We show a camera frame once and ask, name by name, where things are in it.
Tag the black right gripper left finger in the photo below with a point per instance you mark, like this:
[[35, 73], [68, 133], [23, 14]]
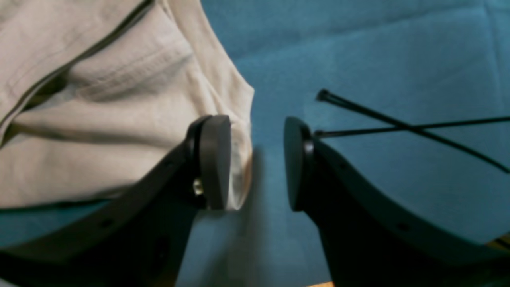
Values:
[[138, 239]]

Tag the blue table cloth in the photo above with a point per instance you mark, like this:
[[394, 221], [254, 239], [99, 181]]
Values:
[[418, 61]]

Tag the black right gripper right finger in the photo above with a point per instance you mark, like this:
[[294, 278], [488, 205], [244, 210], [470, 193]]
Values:
[[369, 241]]

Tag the black cable tie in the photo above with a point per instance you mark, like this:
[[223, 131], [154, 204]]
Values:
[[339, 133], [398, 125]]

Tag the beige T-shirt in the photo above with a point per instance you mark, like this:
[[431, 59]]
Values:
[[95, 92]]

